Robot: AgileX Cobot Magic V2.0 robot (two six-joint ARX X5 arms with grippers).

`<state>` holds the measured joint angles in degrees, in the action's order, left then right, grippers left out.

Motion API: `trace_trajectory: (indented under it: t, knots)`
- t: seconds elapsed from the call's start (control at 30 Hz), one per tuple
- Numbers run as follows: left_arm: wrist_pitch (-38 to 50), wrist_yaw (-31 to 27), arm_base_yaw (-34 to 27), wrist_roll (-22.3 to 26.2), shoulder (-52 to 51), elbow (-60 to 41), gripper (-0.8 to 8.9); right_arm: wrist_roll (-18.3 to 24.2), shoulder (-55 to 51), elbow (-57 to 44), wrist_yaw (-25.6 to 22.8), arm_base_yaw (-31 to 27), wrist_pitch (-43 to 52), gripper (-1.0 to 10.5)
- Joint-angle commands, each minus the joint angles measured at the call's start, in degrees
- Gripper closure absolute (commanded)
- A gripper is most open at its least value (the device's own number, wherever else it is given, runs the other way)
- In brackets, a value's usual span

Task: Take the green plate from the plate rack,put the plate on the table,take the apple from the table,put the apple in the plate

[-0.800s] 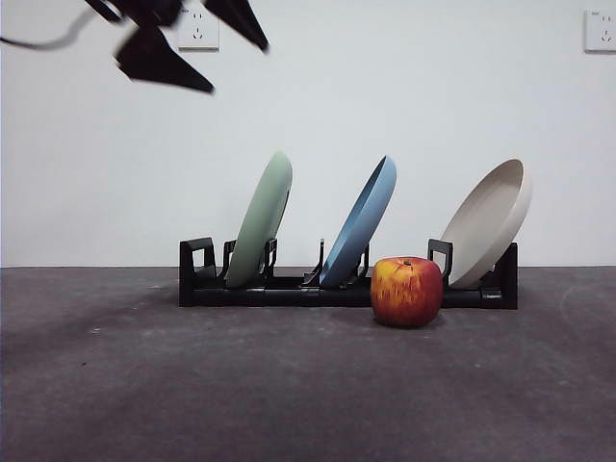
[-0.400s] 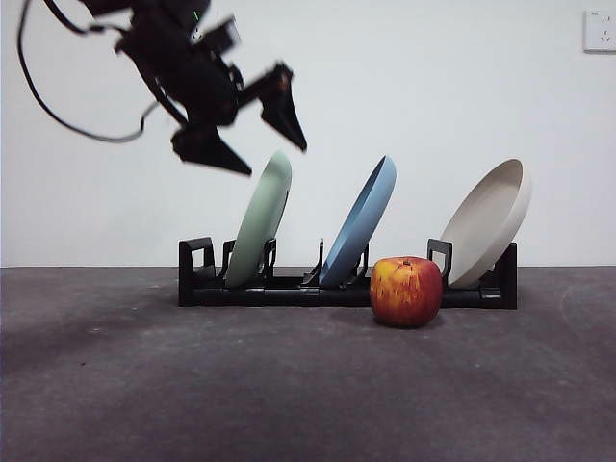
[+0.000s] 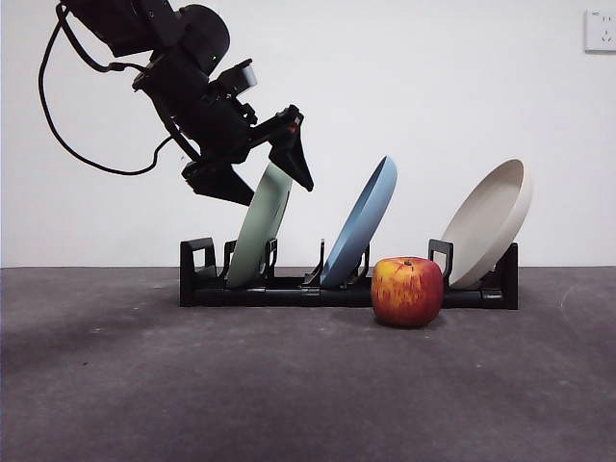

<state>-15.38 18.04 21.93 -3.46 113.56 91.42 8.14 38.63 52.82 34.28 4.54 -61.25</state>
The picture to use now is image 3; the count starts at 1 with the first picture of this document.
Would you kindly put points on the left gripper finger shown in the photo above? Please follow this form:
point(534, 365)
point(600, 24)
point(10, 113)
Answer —
point(219, 185)
point(291, 154)

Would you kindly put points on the green plate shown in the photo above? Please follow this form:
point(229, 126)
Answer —
point(255, 236)

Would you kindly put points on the red yellow apple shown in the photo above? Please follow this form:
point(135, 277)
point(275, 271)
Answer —
point(406, 293)

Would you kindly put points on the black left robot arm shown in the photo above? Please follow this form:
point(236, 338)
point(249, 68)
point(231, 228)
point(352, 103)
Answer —
point(130, 21)

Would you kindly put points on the blue plate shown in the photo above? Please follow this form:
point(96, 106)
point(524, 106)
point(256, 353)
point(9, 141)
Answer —
point(358, 226)

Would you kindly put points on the black plate rack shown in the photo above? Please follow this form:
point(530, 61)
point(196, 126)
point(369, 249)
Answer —
point(289, 297)

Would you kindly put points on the beige plate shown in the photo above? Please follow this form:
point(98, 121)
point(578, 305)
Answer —
point(486, 226)

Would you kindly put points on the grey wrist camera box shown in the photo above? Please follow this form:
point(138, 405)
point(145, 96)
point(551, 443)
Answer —
point(238, 79)

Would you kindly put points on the white wall socket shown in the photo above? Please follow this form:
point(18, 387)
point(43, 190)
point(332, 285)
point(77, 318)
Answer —
point(601, 31)

